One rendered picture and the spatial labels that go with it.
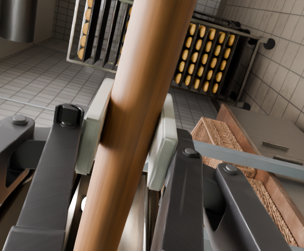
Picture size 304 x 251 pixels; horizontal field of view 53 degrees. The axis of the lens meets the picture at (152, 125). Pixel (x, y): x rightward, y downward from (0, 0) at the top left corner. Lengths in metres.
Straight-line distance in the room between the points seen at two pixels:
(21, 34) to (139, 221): 2.31
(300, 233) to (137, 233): 0.77
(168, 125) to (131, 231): 1.42
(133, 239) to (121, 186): 1.34
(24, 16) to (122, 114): 3.15
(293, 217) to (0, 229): 1.16
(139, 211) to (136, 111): 1.51
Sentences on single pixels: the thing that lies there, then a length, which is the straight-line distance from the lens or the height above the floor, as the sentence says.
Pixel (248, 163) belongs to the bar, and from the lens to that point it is 1.21.
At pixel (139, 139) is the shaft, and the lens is 0.17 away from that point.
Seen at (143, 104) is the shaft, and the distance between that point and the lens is 0.16.
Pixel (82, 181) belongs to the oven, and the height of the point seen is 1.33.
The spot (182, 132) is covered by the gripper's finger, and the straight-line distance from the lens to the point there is 0.17.
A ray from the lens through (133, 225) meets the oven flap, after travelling 1.59.
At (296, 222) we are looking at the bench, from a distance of 1.08.
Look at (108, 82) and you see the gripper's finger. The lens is 0.19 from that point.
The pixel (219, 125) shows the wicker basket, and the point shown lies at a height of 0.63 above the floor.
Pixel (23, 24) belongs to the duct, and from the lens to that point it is 3.30.
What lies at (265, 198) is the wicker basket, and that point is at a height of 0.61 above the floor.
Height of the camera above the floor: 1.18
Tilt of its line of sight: 6 degrees down
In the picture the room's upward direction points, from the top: 76 degrees counter-clockwise
